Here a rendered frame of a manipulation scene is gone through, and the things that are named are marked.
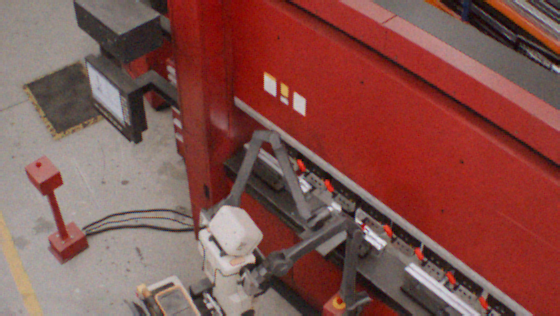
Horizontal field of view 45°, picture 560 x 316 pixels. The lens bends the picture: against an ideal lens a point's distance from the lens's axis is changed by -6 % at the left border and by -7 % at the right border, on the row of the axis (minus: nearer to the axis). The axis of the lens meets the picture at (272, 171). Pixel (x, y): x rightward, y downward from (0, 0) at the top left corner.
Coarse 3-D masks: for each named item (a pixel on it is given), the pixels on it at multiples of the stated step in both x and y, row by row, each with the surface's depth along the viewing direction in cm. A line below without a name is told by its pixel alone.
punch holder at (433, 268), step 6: (426, 246) 328; (426, 252) 330; (432, 252) 327; (426, 258) 333; (432, 258) 329; (438, 258) 325; (420, 264) 338; (432, 264) 331; (438, 264) 328; (444, 264) 324; (450, 264) 328; (426, 270) 337; (432, 270) 333; (438, 270) 329; (444, 270) 326; (450, 270) 336; (438, 276) 332; (444, 276) 334
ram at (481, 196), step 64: (256, 0) 330; (256, 64) 359; (320, 64) 319; (384, 64) 293; (320, 128) 346; (384, 128) 308; (448, 128) 277; (384, 192) 332; (448, 192) 297; (512, 192) 266; (512, 256) 284
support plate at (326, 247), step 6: (336, 216) 375; (306, 234) 366; (342, 234) 366; (330, 240) 363; (336, 240) 363; (342, 240) 363; (318, 246) 361; (324, 246) 361; (330, 246) 361; (324, 252) 358
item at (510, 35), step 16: (448, 0) 504; (480, 0) 504; (480, 16) 484; (496, 16) 489; (496, 32) 477; (512, 32) 481; (544, 32) 481; (512, 48) 464; (544, 48) 463; (544, 64) 446
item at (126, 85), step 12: (96, 60) 371; (108, 60) 375; (108, 72) 364; (120, 72) 368; (120, 84) 357; (132, 84) 361; (120, 96) 359; (132, 96) 355; (132, 108) 359; (132, 120) 365; (144, 120) 375; (132, 132) 372
